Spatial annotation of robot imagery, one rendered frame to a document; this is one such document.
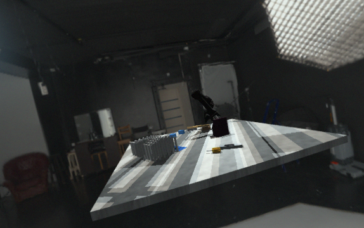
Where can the yellow ribbed screwdriver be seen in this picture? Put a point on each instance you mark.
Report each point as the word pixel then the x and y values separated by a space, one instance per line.
pixel 215 150

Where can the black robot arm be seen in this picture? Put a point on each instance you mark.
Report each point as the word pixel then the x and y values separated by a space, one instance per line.
pixel 207 102

